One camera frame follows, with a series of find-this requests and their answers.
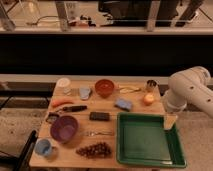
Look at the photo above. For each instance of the red bowl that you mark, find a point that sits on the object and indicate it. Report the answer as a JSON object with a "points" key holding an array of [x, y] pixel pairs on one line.
{"points": [[104, 87]]}

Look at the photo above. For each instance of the small metal cup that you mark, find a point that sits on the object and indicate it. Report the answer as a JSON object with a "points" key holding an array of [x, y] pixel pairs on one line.
{"points": [[150, 85]]}

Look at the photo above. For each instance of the bunch of dark grapes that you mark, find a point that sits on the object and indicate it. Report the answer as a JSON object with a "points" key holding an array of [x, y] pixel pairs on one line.
{"points": [[98, 150]]}

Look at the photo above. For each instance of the wooden board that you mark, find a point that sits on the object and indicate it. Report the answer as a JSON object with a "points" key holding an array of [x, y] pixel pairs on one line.
{"points": [[66, 156]]}

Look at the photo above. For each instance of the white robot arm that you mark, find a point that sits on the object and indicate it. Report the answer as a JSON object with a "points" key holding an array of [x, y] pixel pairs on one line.
{"points": [[187, 86]]}

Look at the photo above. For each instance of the purple bowl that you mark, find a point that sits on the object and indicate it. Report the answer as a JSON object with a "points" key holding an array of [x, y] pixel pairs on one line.
{"points": [[64, 128]]}

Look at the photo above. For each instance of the black stand left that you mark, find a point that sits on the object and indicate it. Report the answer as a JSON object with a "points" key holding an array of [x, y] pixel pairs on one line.
{"points": [[31, 139]]}

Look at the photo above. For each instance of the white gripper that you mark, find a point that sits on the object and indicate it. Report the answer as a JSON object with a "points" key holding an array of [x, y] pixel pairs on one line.
{"points": [[169, 121]]}

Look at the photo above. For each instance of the orange carrot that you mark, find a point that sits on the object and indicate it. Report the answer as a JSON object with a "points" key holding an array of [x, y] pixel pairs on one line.
{"points": [[56, 103]]}

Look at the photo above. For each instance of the yellow orange fruit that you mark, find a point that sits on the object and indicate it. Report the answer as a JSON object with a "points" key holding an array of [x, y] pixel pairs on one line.
{"points": [[148, 99]]}

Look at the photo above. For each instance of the blue mug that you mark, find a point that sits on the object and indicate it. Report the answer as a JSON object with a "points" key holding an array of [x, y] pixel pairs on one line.
{"points": [[44, 148]]}

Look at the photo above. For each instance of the light blue cloth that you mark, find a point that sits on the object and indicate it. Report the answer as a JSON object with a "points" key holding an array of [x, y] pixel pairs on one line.
{"points": [[84, 92]]}

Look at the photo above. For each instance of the silver fork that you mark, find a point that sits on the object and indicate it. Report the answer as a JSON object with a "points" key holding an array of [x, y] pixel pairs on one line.
{"points": [[93, 133]]}

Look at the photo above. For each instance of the small black clip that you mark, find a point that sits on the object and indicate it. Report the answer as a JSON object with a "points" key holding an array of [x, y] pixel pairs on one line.
{"points": [[52, 117]]}

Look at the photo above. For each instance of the white cup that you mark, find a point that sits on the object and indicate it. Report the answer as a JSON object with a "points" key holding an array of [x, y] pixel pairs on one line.
{"points": [[64, 84]]}

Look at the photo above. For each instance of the blue sponge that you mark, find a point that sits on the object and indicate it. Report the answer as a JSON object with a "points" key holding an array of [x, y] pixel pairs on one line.
{"points": [[123, 104]]}

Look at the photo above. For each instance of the black rectangular block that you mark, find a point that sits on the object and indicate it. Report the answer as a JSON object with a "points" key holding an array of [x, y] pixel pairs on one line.
{"points": [[99, 116]]}

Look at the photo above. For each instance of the yellow banana peeler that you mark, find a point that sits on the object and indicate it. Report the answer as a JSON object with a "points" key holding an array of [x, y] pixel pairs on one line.
{"points": [[128, 89]]}

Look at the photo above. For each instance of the green plastic tray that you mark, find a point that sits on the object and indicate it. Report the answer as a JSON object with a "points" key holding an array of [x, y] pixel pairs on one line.
{"points": [[143, 141]]}

